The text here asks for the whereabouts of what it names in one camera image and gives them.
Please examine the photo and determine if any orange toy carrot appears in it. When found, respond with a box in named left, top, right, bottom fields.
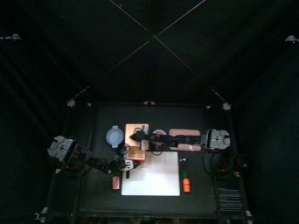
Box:
left=181, top=170, right=192, bottom=193

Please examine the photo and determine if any orange wooden box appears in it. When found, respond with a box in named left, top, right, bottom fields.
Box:
left=124, top=122, right=151, bottom=162

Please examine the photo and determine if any white printed label sheet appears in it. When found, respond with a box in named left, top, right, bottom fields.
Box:
left=216, top=186, right=244, bottom=214

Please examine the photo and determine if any light blue plastic bowl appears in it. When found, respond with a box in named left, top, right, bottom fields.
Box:
left=105, top=125, right=127, bottom=149

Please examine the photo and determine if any salmon pink toy sausage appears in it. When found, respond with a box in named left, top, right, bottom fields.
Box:
left=111, top=175, right=121, bottom=192

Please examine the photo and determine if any white rectangular board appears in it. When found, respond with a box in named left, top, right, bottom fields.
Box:
left=120, top=150, right=183, bottom=197

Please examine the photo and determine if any pink rectangular tray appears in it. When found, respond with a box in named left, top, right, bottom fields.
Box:
left=168, top=128, right=203, bottom=152

